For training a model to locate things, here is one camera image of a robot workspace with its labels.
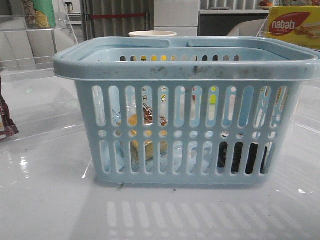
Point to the bread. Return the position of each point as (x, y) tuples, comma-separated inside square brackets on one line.
[(135, 154)]

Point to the black tissue pack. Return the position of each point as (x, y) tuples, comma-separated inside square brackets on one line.
[(237, 155)]

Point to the light blue plastic basket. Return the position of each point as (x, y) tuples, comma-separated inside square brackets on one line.
[(216, 89)]

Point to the white refrigerator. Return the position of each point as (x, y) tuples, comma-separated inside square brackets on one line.
[(179, 16)]

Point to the clear acrylic left shelf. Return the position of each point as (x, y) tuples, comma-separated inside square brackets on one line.
[(41, 105)]

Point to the red barrier tape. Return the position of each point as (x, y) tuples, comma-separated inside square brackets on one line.
[(118, 16)]

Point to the maroon almond biscuit packet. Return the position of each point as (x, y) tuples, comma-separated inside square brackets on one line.
[(7, 126)]

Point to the plate of fruit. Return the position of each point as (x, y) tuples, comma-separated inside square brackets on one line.
[(265, 4)]

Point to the yellow nabati wafer box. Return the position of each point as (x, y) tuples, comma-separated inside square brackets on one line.
[(299, 25)]

